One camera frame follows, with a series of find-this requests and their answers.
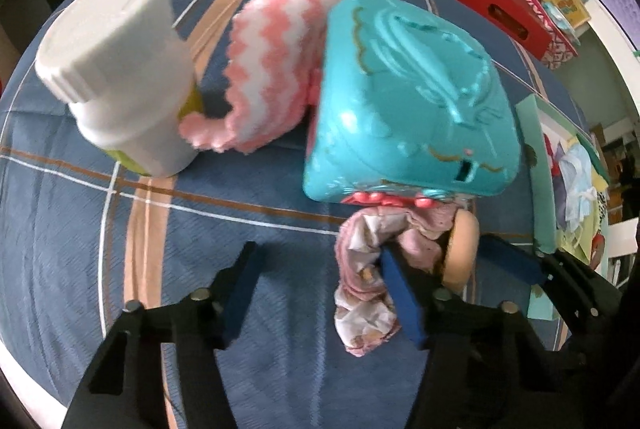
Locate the red patterned box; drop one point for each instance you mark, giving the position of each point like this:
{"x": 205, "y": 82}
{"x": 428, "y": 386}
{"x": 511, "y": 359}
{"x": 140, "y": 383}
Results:
{"x": 560, "y": 49}

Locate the beige round puff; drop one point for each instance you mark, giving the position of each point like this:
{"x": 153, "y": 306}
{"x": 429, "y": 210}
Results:
{"x": 462, "y": 249}

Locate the pink fabric scrunchie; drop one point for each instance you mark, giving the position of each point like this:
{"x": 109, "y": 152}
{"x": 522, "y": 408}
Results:
{"x": 360, "y": 259}

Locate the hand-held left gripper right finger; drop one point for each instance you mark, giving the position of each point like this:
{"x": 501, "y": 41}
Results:
{"x": 402, "y": 304}

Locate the blue plaid blanket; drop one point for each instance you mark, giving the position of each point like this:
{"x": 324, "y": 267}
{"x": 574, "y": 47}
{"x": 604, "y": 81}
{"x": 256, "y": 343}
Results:
{"x": 75, "y": 219}

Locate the white plastic bottle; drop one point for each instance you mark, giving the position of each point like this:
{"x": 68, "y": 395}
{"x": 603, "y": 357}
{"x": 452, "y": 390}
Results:
{"x": 115, "y": 59}

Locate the teal plastic toy box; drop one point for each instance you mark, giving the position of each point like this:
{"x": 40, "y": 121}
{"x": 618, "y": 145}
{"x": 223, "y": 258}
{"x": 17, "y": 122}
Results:
{"x": 410, "y": 109}

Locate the pink and white zigzag cloth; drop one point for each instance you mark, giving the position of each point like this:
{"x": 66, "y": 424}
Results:
{"x": 270, "y": 59}

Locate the blue face mask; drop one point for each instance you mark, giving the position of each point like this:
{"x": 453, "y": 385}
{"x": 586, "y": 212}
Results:
{"x": 575, "y": 179}

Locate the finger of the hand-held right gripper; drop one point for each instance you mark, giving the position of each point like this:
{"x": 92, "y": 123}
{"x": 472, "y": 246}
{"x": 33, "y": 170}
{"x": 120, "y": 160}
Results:
{"x": 510, "y": 259}

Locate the red and pink pipe cleaner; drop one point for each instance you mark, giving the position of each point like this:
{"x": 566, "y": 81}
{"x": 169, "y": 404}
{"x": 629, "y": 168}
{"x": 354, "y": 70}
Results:
{"x": 551, "y": 154}

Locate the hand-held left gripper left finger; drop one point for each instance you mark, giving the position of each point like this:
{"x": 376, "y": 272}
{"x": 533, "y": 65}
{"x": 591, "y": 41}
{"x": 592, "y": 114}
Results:
{"x": 240, "y": 291}

